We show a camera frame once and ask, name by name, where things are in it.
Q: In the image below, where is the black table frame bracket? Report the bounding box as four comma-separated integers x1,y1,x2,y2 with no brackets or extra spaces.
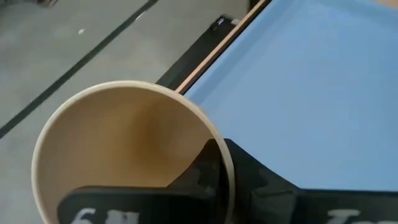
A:
156,14,239,91

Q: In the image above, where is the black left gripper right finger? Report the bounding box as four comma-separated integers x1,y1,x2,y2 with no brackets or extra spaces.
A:
223,138,398,224

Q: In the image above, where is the beige paper cup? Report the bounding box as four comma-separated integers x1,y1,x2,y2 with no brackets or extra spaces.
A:
30,80,236,224

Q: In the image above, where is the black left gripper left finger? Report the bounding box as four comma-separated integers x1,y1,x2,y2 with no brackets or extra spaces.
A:
57,139,225,224

